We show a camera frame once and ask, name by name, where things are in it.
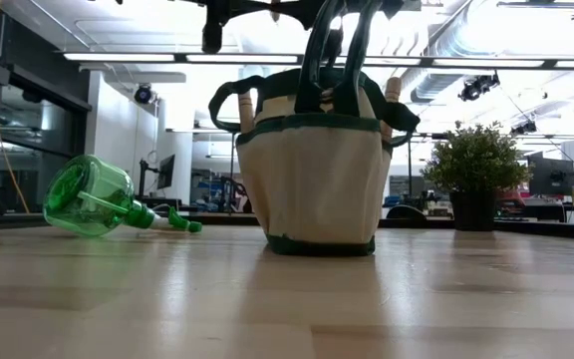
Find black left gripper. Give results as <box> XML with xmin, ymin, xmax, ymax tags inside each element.
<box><xmin>200</xmin><ymin>0</ymin><xmax>421</xmax><ymax>56</ymax></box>

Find green-handled pruning shears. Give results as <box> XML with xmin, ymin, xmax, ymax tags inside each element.
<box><xmin>294</xmin><ymin>0</ymin><xmax>384</xmax><ymax>118</ymax></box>

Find cream canvas green-trimmed garden bag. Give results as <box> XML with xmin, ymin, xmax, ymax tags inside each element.
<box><xmin>206</xmin><ymin>67</ymin><xmax>422</xmax><ymax>258</ymax></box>

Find green plastic spray bottle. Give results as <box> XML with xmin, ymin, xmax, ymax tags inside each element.
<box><xmin>41</xmin><ymin>153</ymin><xmax>204</xmax><ymax>238</ymax></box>

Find dark monitor on arm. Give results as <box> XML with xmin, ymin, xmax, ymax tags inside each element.
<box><xmin>155</xmin><ymin>154</ymin><xmax>176</xmax><ymax>191</ymax></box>

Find overhead light bar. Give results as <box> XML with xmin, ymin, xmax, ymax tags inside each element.
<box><xmin>61</xmin><ymin>51</ymin><xmax>574</xmax><ymax>72</ymax></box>

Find small potted green plant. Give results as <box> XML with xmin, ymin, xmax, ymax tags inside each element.
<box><xmin>420</xmin><ymin>119</ymin><xmax>532</xmax><ymax>232</ymax></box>

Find large dark monitor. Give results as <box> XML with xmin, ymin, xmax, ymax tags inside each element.
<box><xmin>527</xmin><ymin>151</ymin><xmax>574</xmax><ymax>199</ymax></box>

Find black ceiling-mounted camera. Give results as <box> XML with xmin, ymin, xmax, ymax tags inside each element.
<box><xmin>133</xmin><ymin>83</ymin><xmax>155</xmax><ymax>107</ymax></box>

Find silver ceiling air duct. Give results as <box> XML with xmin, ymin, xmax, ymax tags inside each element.
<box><xmin>409</xmin><ymin>69</ymin><xmax>463</xmax><ymax>105</ymax></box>

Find black overhead camera cluster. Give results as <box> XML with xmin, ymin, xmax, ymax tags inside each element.
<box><xmin>457</xmin><ymin>71</ymin><xmax>502</xmax><ymax>104</ymax></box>
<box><xmin>509</xmin><ymin>120</ymin><xmax>538</xmax><ymax>137</ymax></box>

